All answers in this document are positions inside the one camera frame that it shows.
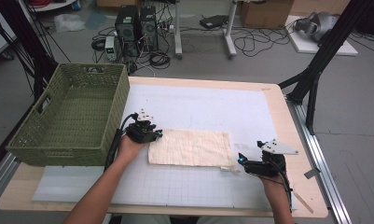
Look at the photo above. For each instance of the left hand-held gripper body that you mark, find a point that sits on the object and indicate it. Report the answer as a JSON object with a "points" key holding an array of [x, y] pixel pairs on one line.
{"points": [[141, 132]]}

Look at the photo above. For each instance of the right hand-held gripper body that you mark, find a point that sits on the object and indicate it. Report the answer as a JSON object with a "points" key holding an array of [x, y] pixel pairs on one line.
{"points": [[268, 166]]}

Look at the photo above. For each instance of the cream printed cloth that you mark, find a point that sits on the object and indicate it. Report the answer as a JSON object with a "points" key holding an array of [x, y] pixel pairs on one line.
{"points": [[191, 147]]}

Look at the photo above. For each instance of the green woven basket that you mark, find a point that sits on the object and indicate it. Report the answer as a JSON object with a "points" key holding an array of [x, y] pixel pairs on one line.
{"points": [[79, 112]]}

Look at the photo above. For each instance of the person's right hand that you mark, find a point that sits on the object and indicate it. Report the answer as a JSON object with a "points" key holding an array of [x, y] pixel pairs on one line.
{"points": [[274, 186]]}

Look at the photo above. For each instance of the person's left hand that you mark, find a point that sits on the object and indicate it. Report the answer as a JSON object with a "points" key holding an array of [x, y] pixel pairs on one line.
{"points": [[128, 151]]}

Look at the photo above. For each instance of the white grid mat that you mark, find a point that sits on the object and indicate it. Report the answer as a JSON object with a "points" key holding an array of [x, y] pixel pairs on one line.
{"points": [[191, 102]]}

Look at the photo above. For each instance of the grey tape piece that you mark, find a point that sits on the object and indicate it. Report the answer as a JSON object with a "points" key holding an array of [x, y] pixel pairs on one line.
{"points": [[312, 173]]}

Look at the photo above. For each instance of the thin wooden stick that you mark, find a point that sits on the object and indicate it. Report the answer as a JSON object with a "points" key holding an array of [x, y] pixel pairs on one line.
{"points": [[303, 202]]}

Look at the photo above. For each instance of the person's light trousers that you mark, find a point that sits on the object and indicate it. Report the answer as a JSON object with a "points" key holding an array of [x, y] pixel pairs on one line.
{"points": [[144, 219]]}

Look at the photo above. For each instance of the white power supply box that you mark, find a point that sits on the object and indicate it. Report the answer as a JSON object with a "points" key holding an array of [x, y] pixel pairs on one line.
{"points": [[110, 48]]}

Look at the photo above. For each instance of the white desk leg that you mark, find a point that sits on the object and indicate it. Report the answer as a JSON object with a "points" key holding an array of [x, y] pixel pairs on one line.
{"points": [[229, 31], [178, 31]]}

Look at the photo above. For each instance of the black computer tower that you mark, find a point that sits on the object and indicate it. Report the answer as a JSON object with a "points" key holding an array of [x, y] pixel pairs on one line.
{"points": [[127, 29], [149, 28]]}

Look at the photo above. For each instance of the white floor board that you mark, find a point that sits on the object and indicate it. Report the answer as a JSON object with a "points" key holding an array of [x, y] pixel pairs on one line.
{"points": [[302, 45]]}

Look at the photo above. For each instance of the black flat device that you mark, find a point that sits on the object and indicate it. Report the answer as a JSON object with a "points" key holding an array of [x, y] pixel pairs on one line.
{"points": [[213, 21]]}

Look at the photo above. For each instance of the brown cardboard box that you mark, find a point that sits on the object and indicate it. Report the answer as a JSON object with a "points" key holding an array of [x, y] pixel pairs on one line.
{"points": [[265, 14]]}

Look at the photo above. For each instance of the clear plastic bag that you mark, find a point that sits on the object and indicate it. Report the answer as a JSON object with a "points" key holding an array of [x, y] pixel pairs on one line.
{"points": [[69, 22]]}

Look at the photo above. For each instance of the grey headset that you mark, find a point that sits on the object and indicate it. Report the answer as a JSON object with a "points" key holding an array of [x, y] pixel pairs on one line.
{"points": [[320, 25]]}

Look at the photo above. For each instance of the black metal frame stand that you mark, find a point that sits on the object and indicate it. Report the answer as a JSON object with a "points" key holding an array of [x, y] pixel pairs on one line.
{"points": [[29, 46], [327, 46]]}

